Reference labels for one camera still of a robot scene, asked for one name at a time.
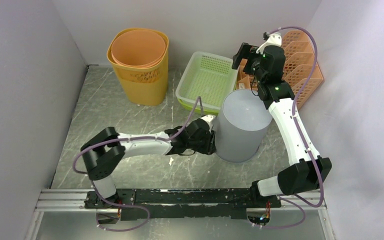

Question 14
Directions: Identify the aluminium frame rail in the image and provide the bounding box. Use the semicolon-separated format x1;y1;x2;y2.
34;189;328;213

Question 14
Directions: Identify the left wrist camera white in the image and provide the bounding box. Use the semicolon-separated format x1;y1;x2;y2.
200;114;216;131

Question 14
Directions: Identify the green perforated tray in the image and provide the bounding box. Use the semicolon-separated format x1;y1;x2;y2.
178;99;221;117

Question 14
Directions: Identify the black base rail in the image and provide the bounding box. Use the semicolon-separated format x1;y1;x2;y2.
84;187;282;221

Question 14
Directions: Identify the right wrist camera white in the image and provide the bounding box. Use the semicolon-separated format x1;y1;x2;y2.
256;32;282;55

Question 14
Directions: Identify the orange plastic bucket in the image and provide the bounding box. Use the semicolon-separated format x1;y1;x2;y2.
109;29;167;68

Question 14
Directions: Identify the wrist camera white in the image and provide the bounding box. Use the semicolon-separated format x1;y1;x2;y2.
200;114;216;131
256;32;282;55

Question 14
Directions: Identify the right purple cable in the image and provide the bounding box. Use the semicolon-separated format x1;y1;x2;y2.
251;26;325;230

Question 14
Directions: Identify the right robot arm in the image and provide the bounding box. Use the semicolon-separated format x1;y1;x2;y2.
232;42;332;207

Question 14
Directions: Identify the yellow mesh waste basket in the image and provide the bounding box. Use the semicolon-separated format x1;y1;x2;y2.
106;27;169;106

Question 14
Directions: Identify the large grey plastic bucket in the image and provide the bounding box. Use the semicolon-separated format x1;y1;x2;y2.
214;89;273;163

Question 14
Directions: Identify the white perforated tray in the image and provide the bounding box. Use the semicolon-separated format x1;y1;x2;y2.
175;51;238;115

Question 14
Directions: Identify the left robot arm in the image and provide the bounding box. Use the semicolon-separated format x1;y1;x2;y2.
78;114;216;208

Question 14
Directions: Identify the orange plastic file organizer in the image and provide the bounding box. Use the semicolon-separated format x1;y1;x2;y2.
234;30;325;112

